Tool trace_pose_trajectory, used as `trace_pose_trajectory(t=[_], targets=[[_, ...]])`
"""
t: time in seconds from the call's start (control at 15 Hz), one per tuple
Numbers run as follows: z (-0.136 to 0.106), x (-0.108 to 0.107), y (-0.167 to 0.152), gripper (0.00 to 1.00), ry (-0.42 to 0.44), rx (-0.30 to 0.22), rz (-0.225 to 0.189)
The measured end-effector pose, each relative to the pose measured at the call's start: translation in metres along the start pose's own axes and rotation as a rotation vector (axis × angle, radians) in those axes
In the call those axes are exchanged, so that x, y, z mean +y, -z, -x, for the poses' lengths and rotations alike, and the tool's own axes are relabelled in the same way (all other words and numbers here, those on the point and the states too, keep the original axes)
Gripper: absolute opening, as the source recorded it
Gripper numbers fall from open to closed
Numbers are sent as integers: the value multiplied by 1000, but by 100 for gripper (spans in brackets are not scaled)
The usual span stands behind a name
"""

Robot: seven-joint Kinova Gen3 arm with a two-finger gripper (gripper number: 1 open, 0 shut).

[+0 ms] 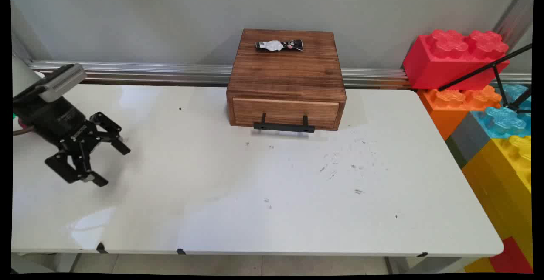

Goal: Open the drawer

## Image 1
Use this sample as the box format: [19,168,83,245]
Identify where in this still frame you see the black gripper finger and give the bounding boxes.
[44,143,109,187]
[88,111,131,156]

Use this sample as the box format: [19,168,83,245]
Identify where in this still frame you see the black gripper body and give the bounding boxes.
[14,95,102,153]

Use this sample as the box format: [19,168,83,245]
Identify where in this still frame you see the wooden drawer with black handle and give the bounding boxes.
[232,98,341,133]

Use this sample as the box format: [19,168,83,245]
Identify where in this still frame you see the brown wooden drawer box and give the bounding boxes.
[226,28,347,132]

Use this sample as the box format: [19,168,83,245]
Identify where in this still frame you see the black white crumpled packet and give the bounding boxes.
[255,39,304,52]

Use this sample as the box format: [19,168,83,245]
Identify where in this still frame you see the large orange toy brick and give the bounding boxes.
[418,85,503,141]

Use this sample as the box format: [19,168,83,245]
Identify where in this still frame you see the large red toy brick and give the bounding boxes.
[402,29,510,91]

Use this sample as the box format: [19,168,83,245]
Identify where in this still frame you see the large grey toy brick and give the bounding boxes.
[445,111,492,170]

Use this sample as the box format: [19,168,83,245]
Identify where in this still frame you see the black tripod stand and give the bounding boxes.
[438,43,533,114]

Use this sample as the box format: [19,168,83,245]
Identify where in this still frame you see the large yellow toy brick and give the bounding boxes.
[462,135,533,268]

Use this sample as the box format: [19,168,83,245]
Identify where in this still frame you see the large blue toy brick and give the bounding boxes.
[471,83,532,139]

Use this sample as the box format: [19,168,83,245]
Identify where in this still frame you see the small red toy brick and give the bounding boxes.
[489,236,533,274]

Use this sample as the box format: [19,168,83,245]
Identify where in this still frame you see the aluminium wall rail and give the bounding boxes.
[27,60,532,89]

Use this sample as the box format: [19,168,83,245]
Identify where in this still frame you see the grey table leg frame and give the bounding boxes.
[384,256,472,274]

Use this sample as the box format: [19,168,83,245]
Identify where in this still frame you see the aluminium corner post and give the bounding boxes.
[493,0,534,52]

